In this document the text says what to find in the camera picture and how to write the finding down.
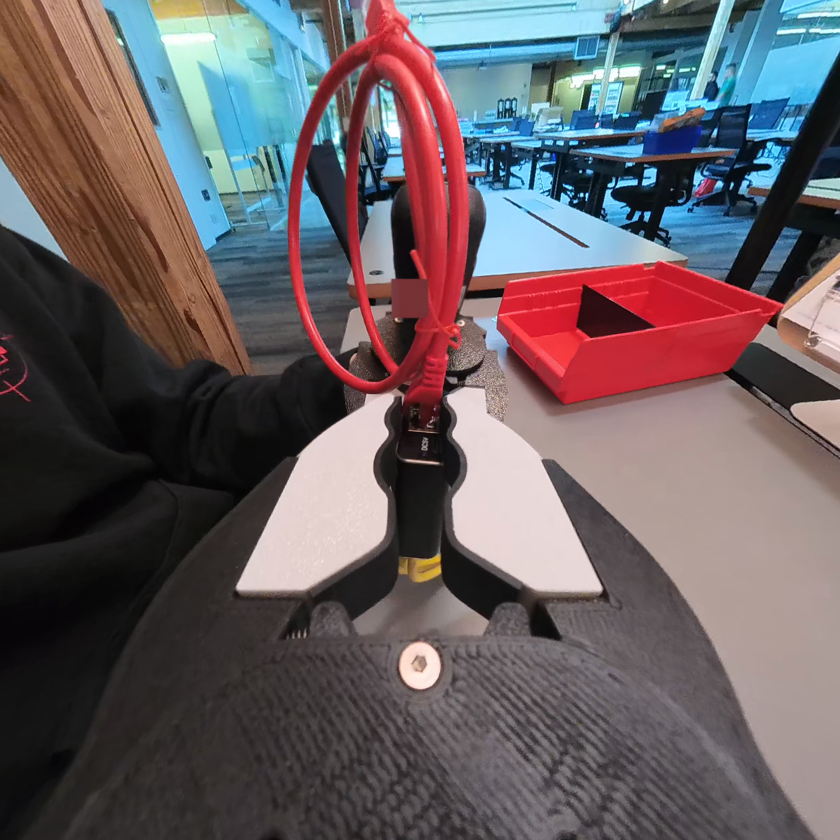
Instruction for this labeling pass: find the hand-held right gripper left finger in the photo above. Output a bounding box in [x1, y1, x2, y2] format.
[235, 395, 403, 619]

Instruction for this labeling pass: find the wooden pillar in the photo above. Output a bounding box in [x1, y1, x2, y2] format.
[0, 0, 253, 375]

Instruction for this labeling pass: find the black framed picture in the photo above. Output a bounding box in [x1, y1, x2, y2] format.
[105, 10, 161, 129]

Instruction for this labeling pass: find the black network switch box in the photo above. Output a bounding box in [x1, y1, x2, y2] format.
[395, 403, 448, 560]

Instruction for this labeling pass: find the red plastic bin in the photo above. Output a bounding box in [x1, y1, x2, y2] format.
[497, 261, 785, 404]

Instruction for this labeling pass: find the red ethernet cable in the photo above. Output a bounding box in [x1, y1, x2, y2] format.
[287, 0, 472, 421]

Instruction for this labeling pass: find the person's torso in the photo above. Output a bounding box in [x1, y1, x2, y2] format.
[0, 226, 237, 821]

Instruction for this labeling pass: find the blue storage bin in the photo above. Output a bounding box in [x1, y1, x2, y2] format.
[643, 125, 703, 155]

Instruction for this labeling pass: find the black office chair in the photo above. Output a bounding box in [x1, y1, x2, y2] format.
[689, 105, 772, 217]
[305, 144, 368, 263]

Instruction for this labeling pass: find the black bin divider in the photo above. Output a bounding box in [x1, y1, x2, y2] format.
[576, 284, 657, 339]

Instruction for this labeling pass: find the person's left forearm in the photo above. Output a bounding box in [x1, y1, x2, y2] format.
[154, 351, 358, 506]

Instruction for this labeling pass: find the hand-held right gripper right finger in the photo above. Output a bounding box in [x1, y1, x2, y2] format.
[441, 394, 605, 623]

